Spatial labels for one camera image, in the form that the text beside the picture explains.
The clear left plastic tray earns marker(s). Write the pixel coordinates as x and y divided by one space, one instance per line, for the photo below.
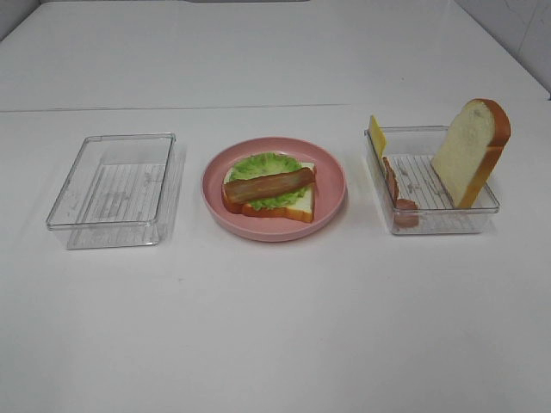
121 191

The bread slice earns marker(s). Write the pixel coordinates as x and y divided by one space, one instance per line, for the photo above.
473 145
285 212

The pink round plate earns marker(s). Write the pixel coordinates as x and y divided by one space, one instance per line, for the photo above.
329 192

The clear plastic tray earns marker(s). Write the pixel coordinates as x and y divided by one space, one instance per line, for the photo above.
121 191
409 150

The bacon strip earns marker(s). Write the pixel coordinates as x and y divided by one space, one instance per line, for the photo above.
241 191
406 210

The green lettuce leaf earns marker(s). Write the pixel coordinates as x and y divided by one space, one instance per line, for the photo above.
269 163

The clear right plastic tray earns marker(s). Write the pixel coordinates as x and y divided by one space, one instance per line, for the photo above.
409 150

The yellow cheese slice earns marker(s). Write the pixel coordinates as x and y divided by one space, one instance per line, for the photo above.
377 136

